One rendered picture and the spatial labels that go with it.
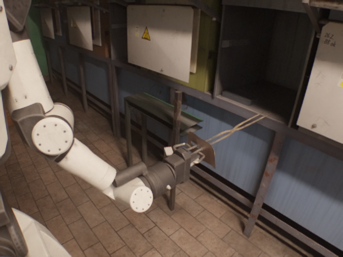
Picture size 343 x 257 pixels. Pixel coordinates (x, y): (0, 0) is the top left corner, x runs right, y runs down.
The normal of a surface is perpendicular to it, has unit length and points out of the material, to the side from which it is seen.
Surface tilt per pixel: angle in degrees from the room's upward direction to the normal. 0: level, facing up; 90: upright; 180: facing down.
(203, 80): 90
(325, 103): 90
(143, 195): 65
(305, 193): 90
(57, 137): 82
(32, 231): 33
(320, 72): 90
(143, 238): 0
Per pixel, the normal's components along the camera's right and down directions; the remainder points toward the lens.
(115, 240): 0.04, -0.87
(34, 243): -0.37, -0.58
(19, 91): 0.36, 0.33
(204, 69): -0.74, 0.30
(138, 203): 0.62, -0.02
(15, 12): 0.98, -0.16
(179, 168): 0.67, 0.38
